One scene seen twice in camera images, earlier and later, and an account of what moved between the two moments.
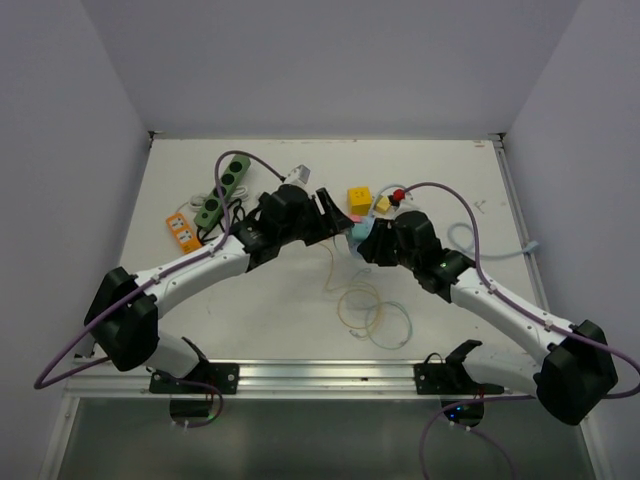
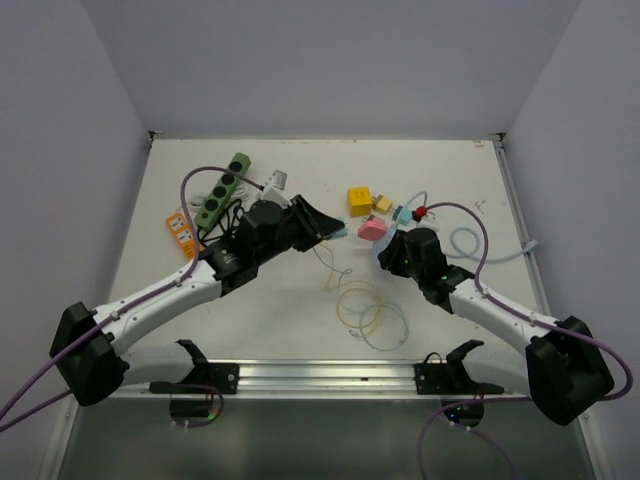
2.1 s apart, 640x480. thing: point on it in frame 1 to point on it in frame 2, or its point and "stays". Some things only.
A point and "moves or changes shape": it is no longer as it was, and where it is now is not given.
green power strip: [235, 171] stays
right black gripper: [372, 247] to [388, 257]
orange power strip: [187, 240] stays
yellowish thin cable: [341, 297] to [329, 263]
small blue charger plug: [359, 231] moves or changes shape
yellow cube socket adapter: [359, 200] stays
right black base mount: [451, 377] stays
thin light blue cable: [397, 346] moves or changes shape
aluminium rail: [336, 381] stays
